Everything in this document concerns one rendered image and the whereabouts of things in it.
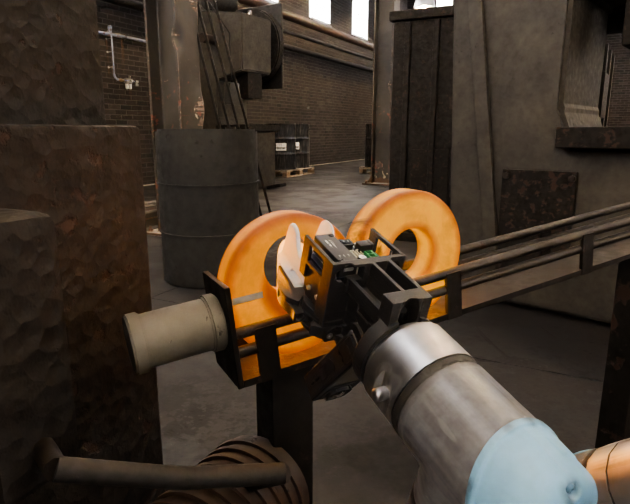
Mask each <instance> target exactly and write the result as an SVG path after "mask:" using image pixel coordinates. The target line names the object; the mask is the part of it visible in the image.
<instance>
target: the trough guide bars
mask: <svg viewBox="0 0 630 504"><path fill-rule="evenodd" d="M629 209H630V202H627V203H623V204H619V205H615V206H612V207H608V208H604V209H600V210H596V211H593V212H589V213H585V214H581V215H577V216H573V217H570V218H566V219H562V220H558V221H554V222H551V223H547V224H543V225H539V226H535V227H531V228H528V229H524V230H520V231H516V232H512V233H509V234H505V235H501V236H497V237H493V238H489V239H486V240H482V241H478V242H474V243H470V244H467V245H463V246H460V255H463V254H466V253H470V252H474V251H478V250H481V249H485V248H489V247H492V246H496V245H500V244H503V243H507V242H511V241H514V240H518V239H522V238H525V237H529V236H533V235H536V234H538V239H535V240H531V241H528V242H524V243H520V244H517V245H513V246H509V247H506V248H502V249H499V250H495V251H491V252H488V253H484V254H481V255H477V256H473V257H470V258H466V259H462V260H459V261H458V265H457V266H454V267H451V268H447V269H444V270H440V271H436V272H433V273H429V274H426V275H422V276H419V277H415V278H412V279H413V280H415V281H416V282H417V283H418V284H419V285H420V286H424V285H428V284H431V283H435V282H438V281H441V280H444V281H445V285H443V286H439V287H436V288H433V289H429V290H426V291H427V292H428V293H429V294H430V295H431V296H432V297H433V298H432V299H434V298H437V297H441V296H444V295H445V313H447V314H448V320H451V319H454V318H457V317H460V316H462V290H463V289H466V288H470V287H473V286H476V285H479V284H483V283H486V282H489V281H492V280H496V279H499V278H502V277H505V276H508V275H512V274H515V273H518V272H521V271H525V270H528V269H531V268H534V267H538V266H541V265H544V264H547V263H551V262H554V261H557V260H560V259H564V258H567V257H570V256H573V255H576V254H580V263H579V269H581V270H582V275H584V274H587V273H590V272H592V268H593V249H596V248H599V247H602V246H606V245H609V244H612V243H615V242H619V241H622V240H625V239H628V238H630V230H627V231H624V232H620V233H617V234H614V235H610V236H607V237H604V238H600V239H597V240H594V236H595V235H599V234H602V233H605V232H609V231H612V230H616V229H619V228H623V227H626V226H629V225H630V213H629V214H625V215H621V216H618V217H614V218H611V219H607V220H603V221H600V222H596V223H593V224H589V225H585V226H582V227H578V228H574V229H571V230H567V231H564V232H560V233H556V234H553V235H551V230H555V229H559V228H562V227H566V226H570V225H573V224H577V223H581V222H584V221H588V220H592V219H595V218H599V217H603V216H606V215H610V214H614V213H617V212H621V211H625V210H629ZM578 240H580V245H577V246H573V247H570V248H567V249H563V250H560V251H557V252H553V253H551V248H554V247H558V246H561V245H564V244H568V243H571V242H575V241H578ZM537 252H538V257H537V258H533V259H530V260H527V261H523V262H520V263H516V264H513V265H510V266H506V267H503V268H500V269H496V270H493V271H490V272H486V273H483V274H480V275H476V276H473V277H470V278H466V279H463V280H461V275H462V274H465V273H469V272H472V271H476V270H479V269H482V268H486V267H489V266H493V265H496V264H499V263H503V262H506V261H510V260H513V259H517V258H520V257H523V256H527V255H530V254H534V253H537ZM294 323H298V322H293V320H292V317H291V316H290V315H289V314H288V313H287V314H284V315H280V316H277V317H273V318H270V319H266V320H263V321H259V322H255V323H252V324H248V325H245V326H241V327H238V328H236V334H237V341H238V347H239V354H240V358H243V357H246V356H250V355H253V354H256V353H257V358H258V366H259V373H260V375H261V379H262V383H263V382H266V381H269V380H272V379H275V378H278V377H281V376H282V373H281V365H280V357H279V349H278V347H279V346H282V345H285V344H288V343H292V342H295V341H298V340H301V339H305V338H308V337H311V336H312V335H309V331H308V330H306V329H305V328H304V327H302V328H298V329H295V330H292V331H288V332H285V333H282V334H278V335H277V332H276V329H277V328H281V327H284V326H288V325H291V324H294ZM253 335H254V336H255V342H252V343H248V342H247V341H245V340H244V339H243V338H247V337H250V336H253Z"/></svg>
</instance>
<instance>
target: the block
mask: <svg viewBox="0 0 630 504"><path fill-rule="evenodd" d="M42 437H50V438H52V439H53V440H54V441H55V443H56V444H57V446H58V447H59V449H60V451H61V452H62V454H63V455H64V456H68V457H79V455H80V451H79V442H78V433H77V424H76V415H75V405H74V396H73V387H72V378H71V369H70V360H69V351H68V341H67V332H66V323H65V314H64V305H63V296H62V287H61V277H60V268H59V259H58V250H57V241H56V232H55V224H54V222H53V220H52V218H51V217H50V216H49V215H47V214H44V213H41V212H38V211H28V210H18V209H8V208H0V504H15V503H17V502H18V501H20V500H22V499H23V498H25V497H26V496H28V495H29V494H31V493H33V492H34V491H36V490H37V489H39V488H40V487H42V486H43V485H45V484H47V483H48V482H50V481H51V480H47V479H46V478H45V477H44V476H43V474H42V473H41V471H40V469H39V467H38V465H37V463H36V461H35V459H34V457H33V455H32V453H33V449H34V445H35V444H36V443H37V442H38V441H39V440H40V439H41V438H42Z"/></svg>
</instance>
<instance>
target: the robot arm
mask: <svg viewBox="0 0 630 504"><path fill-rule="evenodd" d="M378 240H380V241H381V242H382V243H384V244H385V245H386V246H387V247H388V248H389V249H390V250H392V251H393V252H392V255H386V256H379V255H378V254H377V253H376V248H377V244H378ZM405 257H406V255H405V254H403V253H402V252H401V251H400V250H399V249H398V248H396V247H395V246H394V245H393V244H392V243H390V242H389V241H388V240H387V239H386V238H385V237H383V236H382V235H381V234H380V233H379V232H378V231H376V230H375V229H374V228H371V229H370V234H369V238H368V239H367V240H363V241H356V243H353V242H352V241H351V240H350V239H339V240H338V239H337V238H336V237H335V236H334V228H333V226H332V224H331V223H330V222H329V221H327V220H324V221H322V222H321V224H320V226H319V228H318V230H317V233H316V235H315V237H314V239H312V238H311V237H310V236H309V235H308V234H307V235H305V238H304V244H303V243H301V242H300V233H299V229H298V227H297V225H296V224H295V223H292V224H290V226H289V228H288V232H287V235H286V239H285V240H283V241H282V242H281V244H280V246H279V248H278V255H277V299H278V301H279V303H280V305H281V306H282V308H283V309H284V310H285V311H286V312H287V313H288V314H289V315H290V316H291V317H292V320H293V322H301V324H302V326H303V327H304V328H305V329H306V330H308V331H309V335H312V336H315V337H317V338H320V339H322V340H323V341H324V342H328V341H332V340H334V341H335V343H336V345H335V346H334V347H333V348H332V349H331V350H330V351H329V352H328V353H327V354H326V355H325V356H324V357H323V358H322V359H321V360H320V361H319V362H318V363H317V364H316V365H315V366H314V367H313V369H312V370H311V371H310V372H309V373H308V374H307V375H306V376H305V377H304V380H305V383H306V386H307V388H308V391H309V394H310V397H311V400H312V402H313V401H316V400H321V399H325V401H328V400H333V399H336V398H339V397H342V396H344V395H346V394H347V393H349V392H350V391H351V390H352V388H353V387H354V386H356V385H357V384H358V383H359V382H362V383H363V385H364V388H365V390H366V392H367V393H368V395H369V396H370V397H371V399H372V400H373V401H374V403H375V404H376V405H377V407H378V408H379V409H380V411H381V412H382V413H383V415H384V416H385V417H386V419H387V420H388V421H389V423H390V424H391V425H392V427H393V428H394V430H395V432H396V433H397V434H398V436H399V437H400V438H401V440H402V441H403V442H404V444H405V445H406V446H407V448H408V449H409V450H410V452H411V453H412V454H413V456H414V457H415V458H416V460H417V461H418V463H419V469H418V472H417V475H416V478H415V481H414V483H413V486H412V489H411V492H410V495H409V498H408V501H407V504H630V438H627V439H624V440H621V441H618V442H615V443H611V444H608V445H606V446H603V447H600V448H595V449H588V450H583V451H579V452H577V453H574V454H573V453H572V452H571V451H570V450H569V449H568V448H567V447H566V446H565V445H564V444H563V443H562V442H561V441H560V440H559V439H558V437H557V436H556V434H555V433H554V431H552V429H551V428H550V427H549V426H547V425H546V424H545V423H544V422H542V421H540V420H538V419H536V418H535V417H534V416H533V415H532V414H531V413H530V412H529V411H528V410H527V409H525V408H524V407H523V406H522V405H521V404H520V403H519V402H518V401H517V400H516V399H515V398H514V397H513V396H512V395H511V394H510V393H509V392H507V391H506V390H505V389H504V388H503V387H502V386H501V385H500V384H499V383H498V382H497V381H496V380H495V379H494V378H493V377H492V376H491V375H490V374H489V373H488V372H486V371H485V370H484V369H483V368H482V367H481V366H480V365H479V364H478V363H477V362H476V361H475V360H474V358H473V357H472V356H471V355H470V354H469V353H468V352H466V351H465V350H464V349H463V348H462V347H461V346H460V345H459V344H458V343H457V342H456V341H455V340H454V339H453V338H452V337H451V336H450V335H449V334H447V333H446V332H445V331H444V330H443V329H442V328H441V327H440V326H439V325H438V324H435V323H432V322H431V321H429V320H428V319H427V315H428V312H429V308H430V305H431V302H432V298H433V297H432V296H431V295H430V294H429V293H428V292H427V291H426V290H425V289H423V288H422V287H421V286H420V285H419V284H418V283H417V282H416V281H415V280H413V279H412V278H411V277H410V276H409V275H408V274H407V273H406V272H404V271H403V270H402V268H403V264H404V260H405Z"/></svg>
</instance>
